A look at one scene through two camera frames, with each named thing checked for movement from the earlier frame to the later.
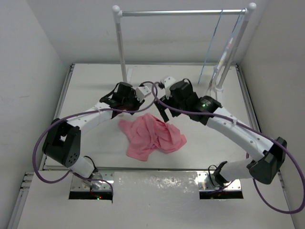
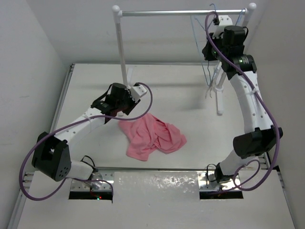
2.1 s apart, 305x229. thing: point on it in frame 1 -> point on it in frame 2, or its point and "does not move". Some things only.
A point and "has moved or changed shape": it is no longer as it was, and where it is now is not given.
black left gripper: [137, 102] does not move
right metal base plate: [208, 182] does not move
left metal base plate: [77, 183] does not move
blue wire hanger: [210, 46] has moved or changed shape
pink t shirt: [146, 133] does not move
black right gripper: [162, 110] -> [208, 55]
